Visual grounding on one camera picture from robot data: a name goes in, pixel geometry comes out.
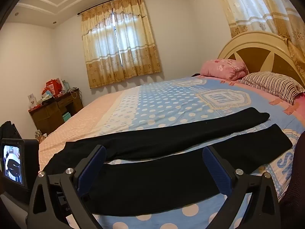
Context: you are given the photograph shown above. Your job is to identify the black pants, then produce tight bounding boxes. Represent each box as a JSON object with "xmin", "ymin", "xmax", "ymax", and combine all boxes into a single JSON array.
[{"xmin": 45, "ymin": 107, "xmax": 293, "ymax": 216}]

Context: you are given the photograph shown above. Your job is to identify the cream wooden headboard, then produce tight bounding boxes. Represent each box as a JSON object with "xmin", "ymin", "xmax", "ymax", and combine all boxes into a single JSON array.
[{"xmin": 217, "ymin": 31, "xmax": 305, "ymax": 89}]

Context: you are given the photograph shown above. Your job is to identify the pink floral pillow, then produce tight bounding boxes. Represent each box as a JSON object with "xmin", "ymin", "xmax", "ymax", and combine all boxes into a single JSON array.
[{"xmin": 200, "ymin": 58, "xmax": 249, "ymax": 81}]

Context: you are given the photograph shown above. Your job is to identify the yellow floral window curtain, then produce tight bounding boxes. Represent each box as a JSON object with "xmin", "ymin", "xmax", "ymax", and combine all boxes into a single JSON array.
[{"xmin": 81, "ymin": 0, "xmax": 162, "ymax": 89}]

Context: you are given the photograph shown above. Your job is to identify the striped pillow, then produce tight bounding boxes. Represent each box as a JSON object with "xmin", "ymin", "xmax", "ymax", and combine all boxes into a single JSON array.
[{"xmin": 238, "ymin": 72, "xmax": 304, "ymax": 105}]

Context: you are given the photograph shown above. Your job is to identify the white card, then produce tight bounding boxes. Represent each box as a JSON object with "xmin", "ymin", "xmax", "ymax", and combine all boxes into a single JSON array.
[{"xmin": 27, "ymin": 93, "xmax": 37, "ymax": 108}]

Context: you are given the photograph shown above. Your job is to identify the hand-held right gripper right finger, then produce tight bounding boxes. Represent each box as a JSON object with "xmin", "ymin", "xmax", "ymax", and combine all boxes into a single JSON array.
[{"xmin": 202, "ymin": 145, "xmax": 282, "ymax": 229}]

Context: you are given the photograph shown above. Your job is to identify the dark curtain rod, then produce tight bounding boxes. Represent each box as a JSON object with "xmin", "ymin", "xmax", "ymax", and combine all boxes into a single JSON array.
[{"xmin": 77, "ymin": 0, "xmax": 144, "ymax": 16}]

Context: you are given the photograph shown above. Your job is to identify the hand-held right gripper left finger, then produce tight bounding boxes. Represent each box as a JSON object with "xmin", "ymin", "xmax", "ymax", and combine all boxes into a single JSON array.
[{"xmin": 28, "ymin": 144, "xmax": 106, "ymax": 229}]

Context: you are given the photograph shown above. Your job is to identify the patterned basket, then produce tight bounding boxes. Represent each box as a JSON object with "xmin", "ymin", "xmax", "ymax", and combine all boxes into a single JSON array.
[{"xmin": 35, "ymin": 129, "xmax": 47, "ymax": 144}]

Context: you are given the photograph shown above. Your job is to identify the yellow floral side curtain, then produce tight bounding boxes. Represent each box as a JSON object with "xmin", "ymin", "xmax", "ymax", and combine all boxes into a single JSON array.
[{"xmin": 212, "ymin": 0, "xmax": 305, "ymax": 81}]

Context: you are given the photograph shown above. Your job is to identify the black bag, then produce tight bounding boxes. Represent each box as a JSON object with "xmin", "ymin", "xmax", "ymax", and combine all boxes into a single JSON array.
[{"xmin": 0, "ymin": 121, "xmax": 22, "ymax": 140}]

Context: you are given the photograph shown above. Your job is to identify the brown wooden desk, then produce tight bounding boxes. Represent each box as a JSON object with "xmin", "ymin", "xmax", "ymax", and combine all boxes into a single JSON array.
[{"xmin": 28, "ymin": 88, "xmax": 84, "ymax": 136}]

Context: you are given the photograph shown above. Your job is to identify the dark cloth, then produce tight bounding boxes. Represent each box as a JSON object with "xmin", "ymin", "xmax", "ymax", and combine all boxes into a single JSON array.
[{"xmin": 279, "ymin": 137, "xmax": 305, "ymax": 229}]

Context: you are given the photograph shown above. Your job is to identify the blue pink polka-dot bedsheet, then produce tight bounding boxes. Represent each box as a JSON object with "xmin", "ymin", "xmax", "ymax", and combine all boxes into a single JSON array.
[{"xmin": 38, "ymin": 75, "xmax": 305, "ymax": 229}]

